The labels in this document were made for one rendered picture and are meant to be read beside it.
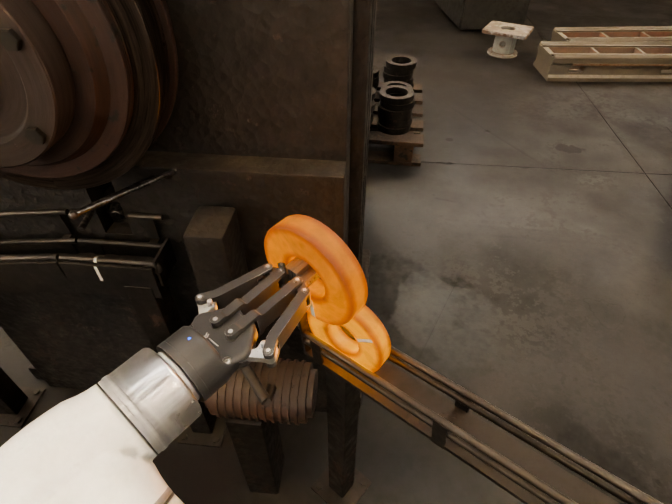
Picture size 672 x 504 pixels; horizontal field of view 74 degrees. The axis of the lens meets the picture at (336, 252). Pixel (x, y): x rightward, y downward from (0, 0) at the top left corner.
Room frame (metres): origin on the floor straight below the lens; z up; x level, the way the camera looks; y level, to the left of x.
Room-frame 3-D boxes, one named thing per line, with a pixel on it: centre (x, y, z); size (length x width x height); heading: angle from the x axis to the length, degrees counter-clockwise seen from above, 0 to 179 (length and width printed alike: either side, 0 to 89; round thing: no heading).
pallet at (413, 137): (2.59, 0.08, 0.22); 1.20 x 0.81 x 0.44; 82
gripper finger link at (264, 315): (0.32, 0.08, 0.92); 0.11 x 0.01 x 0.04; 138
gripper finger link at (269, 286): (0.34, 0.10, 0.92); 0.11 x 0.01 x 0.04; 141
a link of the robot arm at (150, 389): (0.22, 0.18, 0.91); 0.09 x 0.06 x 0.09; 50
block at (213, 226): (0.65, 0.23, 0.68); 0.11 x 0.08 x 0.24; 174
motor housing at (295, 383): (0.49, 0.15, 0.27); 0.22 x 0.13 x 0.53; 84
